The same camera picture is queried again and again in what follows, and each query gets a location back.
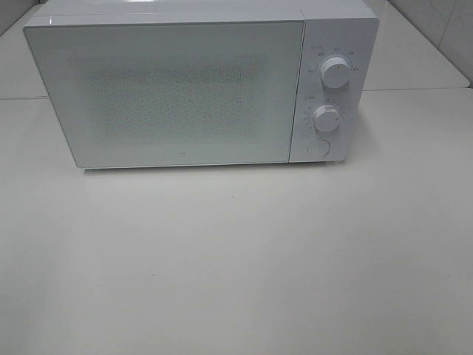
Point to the white round door button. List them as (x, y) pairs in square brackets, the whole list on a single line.
[(318, 148)]

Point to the white microwave knob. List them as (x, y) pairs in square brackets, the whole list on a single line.
[(335, 71), (326, 118)]

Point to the white microwave door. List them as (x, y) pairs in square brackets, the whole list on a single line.
[(174, 94)]

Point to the white microwave oven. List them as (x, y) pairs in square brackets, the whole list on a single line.
[(347, 28)]

